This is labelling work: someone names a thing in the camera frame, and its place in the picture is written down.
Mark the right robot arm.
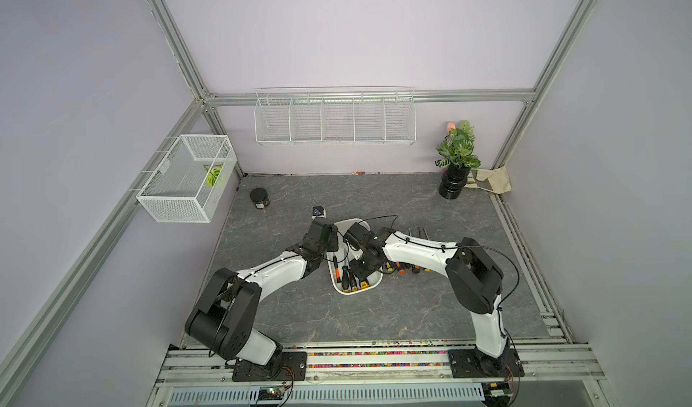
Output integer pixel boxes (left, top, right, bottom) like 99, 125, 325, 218
345, 223, 508, 363

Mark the black jar with label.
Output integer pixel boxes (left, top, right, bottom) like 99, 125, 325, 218
250, 187, 270, 210

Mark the green object in basket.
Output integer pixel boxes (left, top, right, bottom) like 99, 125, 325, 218
205, 165, 223, 187

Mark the beige cloth bag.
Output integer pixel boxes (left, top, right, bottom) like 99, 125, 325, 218
471, 166, 512, 194

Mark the white mesh wall basket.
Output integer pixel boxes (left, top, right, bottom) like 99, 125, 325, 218
137, 134, 237, 223

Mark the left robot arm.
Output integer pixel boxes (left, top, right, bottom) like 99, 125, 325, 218
185, 218, 339, 367

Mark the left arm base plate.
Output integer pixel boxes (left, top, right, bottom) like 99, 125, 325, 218
232, 350, 307, 383

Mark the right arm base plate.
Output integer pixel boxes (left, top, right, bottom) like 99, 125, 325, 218
448, 346, 525, 380

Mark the white wire wall shelf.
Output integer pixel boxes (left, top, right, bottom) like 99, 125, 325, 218
254, 86, 417, 145

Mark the slim orange black precision screwdriver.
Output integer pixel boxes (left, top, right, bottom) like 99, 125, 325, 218
333, 254, 342, 285

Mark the white storage box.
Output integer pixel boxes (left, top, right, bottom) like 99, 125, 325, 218
325, 218, 384, 295

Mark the yellow black screwdriver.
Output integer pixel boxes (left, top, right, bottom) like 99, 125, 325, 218
386, 262, 398, 274

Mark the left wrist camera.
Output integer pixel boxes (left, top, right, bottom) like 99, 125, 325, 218
312, 206, 326, 218

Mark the potted green plant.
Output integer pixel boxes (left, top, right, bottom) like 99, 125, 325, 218
435, 120, 480, 200

